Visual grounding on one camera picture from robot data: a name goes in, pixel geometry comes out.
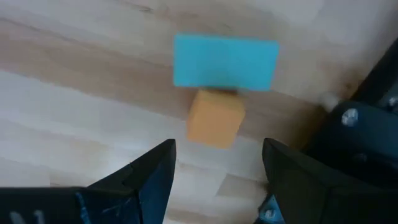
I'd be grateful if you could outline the orange cube block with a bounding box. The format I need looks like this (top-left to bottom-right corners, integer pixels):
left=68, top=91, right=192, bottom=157
left=185, top=89, right=246, bottom=150

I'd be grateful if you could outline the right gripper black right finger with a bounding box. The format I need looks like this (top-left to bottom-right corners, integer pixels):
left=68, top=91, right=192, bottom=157
left=253, top=138, right=398, bottom=224

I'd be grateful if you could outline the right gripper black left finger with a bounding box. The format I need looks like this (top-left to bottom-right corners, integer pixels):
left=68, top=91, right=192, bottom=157
left=0, top=138, right=177, bottom=224

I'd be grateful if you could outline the black table frame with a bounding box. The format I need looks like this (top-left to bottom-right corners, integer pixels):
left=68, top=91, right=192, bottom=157
left=351, top=39, right=398, bottom=103

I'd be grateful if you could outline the teal rectangular block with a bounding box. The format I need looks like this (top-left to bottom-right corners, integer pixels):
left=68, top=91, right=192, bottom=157
left=172, top=32, right=280, bottom=92

